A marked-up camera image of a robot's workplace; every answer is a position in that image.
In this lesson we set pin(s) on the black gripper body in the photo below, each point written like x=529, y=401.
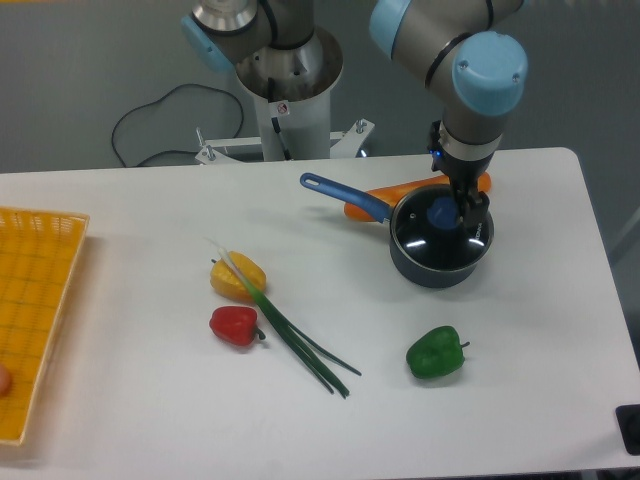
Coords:
x=462, y=163

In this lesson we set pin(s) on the glass lid blue knob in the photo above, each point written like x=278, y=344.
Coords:
x=427, y=234

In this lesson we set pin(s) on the dark blue saucepan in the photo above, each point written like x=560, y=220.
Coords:
x=382, y=213

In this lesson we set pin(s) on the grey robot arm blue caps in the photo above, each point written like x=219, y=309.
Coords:
x=450, y=46

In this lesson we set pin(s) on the orange carrot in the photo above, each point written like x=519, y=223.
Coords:
x=391, y=195

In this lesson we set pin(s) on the green bell pepper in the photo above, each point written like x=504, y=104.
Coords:
x=436, y=354

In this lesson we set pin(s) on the green onion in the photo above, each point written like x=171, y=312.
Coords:
x=308, y=351

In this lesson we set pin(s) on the yellow bell pepper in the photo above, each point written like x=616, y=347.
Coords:
x=227, y=284

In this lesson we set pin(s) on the red bell pepper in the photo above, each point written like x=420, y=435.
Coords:
x=236, y=325

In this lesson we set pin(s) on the black corner object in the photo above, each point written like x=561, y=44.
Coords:
x=628, y=418

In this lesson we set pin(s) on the yellow woven basket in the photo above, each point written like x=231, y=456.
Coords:
x=39, y=252

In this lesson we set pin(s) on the pink object in basket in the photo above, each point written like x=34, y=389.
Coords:
x=5, y=380

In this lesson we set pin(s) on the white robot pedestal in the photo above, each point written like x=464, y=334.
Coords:
x=291, y=94

